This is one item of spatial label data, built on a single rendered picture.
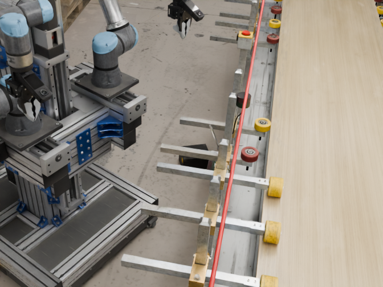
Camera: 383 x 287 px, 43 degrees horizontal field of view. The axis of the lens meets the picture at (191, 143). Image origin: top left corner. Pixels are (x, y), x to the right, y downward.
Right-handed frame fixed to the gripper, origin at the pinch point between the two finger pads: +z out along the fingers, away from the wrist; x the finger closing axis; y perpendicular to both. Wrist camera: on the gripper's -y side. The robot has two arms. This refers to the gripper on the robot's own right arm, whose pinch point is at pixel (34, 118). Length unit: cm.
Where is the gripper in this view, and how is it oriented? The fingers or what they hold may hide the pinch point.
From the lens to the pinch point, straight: 171.9
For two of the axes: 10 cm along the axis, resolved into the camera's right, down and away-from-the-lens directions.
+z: -0.6, 7.9, 6.1
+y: -8.0, -4.0, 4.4
